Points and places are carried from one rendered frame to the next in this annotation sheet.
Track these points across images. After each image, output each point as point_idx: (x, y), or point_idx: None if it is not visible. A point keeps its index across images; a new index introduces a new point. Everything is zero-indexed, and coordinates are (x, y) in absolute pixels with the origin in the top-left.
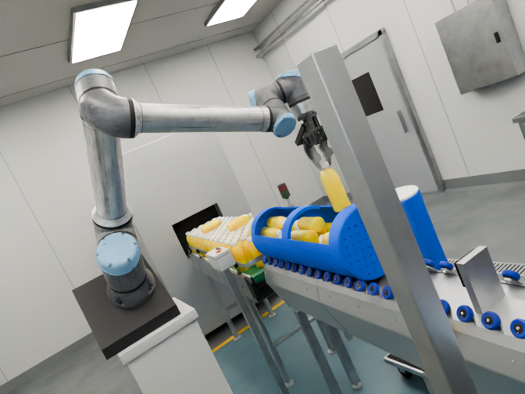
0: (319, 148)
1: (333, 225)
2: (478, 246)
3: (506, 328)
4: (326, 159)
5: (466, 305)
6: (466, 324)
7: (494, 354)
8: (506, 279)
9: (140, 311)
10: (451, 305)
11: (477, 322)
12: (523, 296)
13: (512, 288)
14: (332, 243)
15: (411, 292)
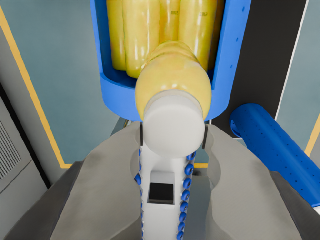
0: (208, 227)
1: (113, 93)
2: (173, 205)
3: (145, 188)
4: (208, 147)
5: (139, 184)
6: (136, 174)
7: None
8: (182, 182)
9: None
10: (152, 155)
11: (143, 175)
12: (176, 184)
13: (183, 176)
14: (101, 86)
15: None
